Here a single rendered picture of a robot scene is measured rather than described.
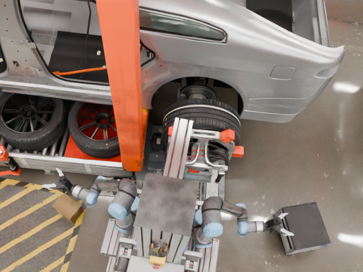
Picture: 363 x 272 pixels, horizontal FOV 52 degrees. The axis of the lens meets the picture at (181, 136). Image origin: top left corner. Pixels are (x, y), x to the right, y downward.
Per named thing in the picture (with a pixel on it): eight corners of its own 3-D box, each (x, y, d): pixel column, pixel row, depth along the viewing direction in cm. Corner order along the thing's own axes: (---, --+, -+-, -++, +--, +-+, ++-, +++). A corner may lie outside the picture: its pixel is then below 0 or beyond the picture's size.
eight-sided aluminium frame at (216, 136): (226, 161, 334) (239, 133, 285) (226, 167, 331) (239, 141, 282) (166, 155, 332) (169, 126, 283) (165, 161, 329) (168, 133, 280)
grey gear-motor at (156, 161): (168, 139, 394) (169, 123, 363) (164, 176, 375) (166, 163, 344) (151, 137, 394) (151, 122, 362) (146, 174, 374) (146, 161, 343)
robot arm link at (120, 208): (138, 218, 269) (135, 195, 221) (127, 237, 263) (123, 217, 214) (122, 211, 271) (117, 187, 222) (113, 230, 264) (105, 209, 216)
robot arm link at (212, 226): (208, 228, 270) (222, 207, 222) (211, 249, 263) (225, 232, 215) (192, 229, 269) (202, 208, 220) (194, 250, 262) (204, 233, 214)
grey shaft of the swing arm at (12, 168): (22, 170, 369) (5, 149, 325) (21, 175, 367) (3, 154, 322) (13, 169, 369) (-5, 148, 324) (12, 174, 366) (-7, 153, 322)
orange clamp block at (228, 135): (226, 135, 292) (234, 131, 285) (226, 143, 288) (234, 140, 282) (220, 131, 288) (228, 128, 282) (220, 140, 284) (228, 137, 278)
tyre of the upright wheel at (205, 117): (215, 88, 279) (148, 110, 314) (214, 115, 268) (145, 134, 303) (253, 126, 326) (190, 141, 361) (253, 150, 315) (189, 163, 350)
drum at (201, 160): (207, 149, 315) (209, 141, 303) (206, 172, 305) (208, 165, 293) (190, 147, 314) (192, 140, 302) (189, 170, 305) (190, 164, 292)
